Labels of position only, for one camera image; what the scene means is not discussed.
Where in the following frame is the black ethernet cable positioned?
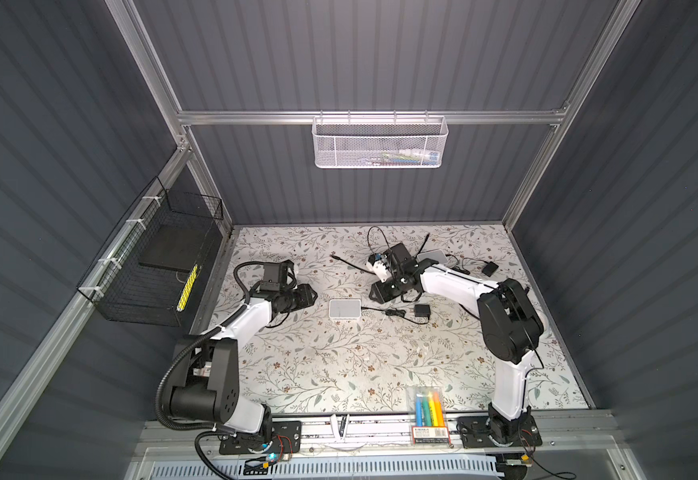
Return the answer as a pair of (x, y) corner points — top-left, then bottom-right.
(330, 233), (433, 274)

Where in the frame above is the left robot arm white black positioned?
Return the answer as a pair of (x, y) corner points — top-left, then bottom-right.
(155, 260), (318, 443)

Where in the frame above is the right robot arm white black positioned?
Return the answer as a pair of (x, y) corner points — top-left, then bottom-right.
(366, 243), (547, 446)

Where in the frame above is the floral table mat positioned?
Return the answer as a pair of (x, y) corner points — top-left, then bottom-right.
(180, 224), (590, 415)

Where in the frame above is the black pad in basket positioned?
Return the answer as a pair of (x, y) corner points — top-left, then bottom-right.
(138, 225), (205, 273)

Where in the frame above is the box of coloured markers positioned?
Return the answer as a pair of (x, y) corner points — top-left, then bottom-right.
(408, 386), (451, 445)

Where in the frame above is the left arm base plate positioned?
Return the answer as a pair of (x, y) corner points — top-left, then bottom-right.
(218, 420), (303, 455)

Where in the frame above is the black wire basket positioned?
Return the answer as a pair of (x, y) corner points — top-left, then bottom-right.
(78, 180), (224, 327)

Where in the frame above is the white wire mesh basket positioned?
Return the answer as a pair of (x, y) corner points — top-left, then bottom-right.
(311, 114), (449, 169)

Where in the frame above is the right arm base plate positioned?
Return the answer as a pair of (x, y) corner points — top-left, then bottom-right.
(456, 414), (543, 449)

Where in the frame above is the white perforated cable tray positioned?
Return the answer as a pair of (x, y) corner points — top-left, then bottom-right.
(147, 454), (500, 480)

